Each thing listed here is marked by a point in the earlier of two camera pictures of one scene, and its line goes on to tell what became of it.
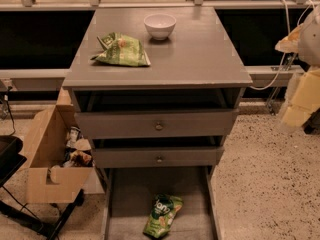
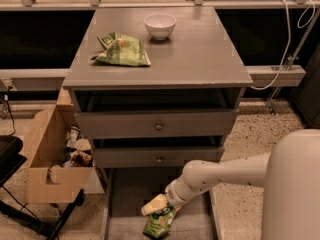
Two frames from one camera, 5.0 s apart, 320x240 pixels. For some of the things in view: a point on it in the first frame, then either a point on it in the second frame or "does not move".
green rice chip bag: [163, 212] does not move
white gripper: [311, 41] → [173, 194]
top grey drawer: [157, 124] does not move
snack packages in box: [78, 149] does not move
